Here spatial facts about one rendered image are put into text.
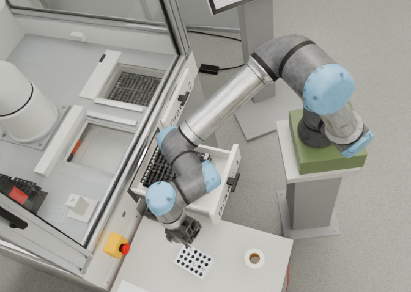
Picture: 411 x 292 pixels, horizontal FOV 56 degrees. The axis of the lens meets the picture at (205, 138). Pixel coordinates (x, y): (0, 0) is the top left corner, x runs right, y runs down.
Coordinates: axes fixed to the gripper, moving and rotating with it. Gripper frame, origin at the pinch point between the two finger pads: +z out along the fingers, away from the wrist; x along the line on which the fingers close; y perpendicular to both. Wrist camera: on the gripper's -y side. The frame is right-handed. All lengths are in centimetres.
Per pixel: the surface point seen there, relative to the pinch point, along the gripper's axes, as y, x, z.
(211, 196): -3.4, 20.1, 13.7
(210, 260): 6.3, 0.7, 21.0
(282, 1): -66, 219, 97
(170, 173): -21.1, 20.1, 10.2
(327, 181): 30, 55, 37
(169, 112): -34, 42, 5
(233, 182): 3.7, 26.1, 6.2
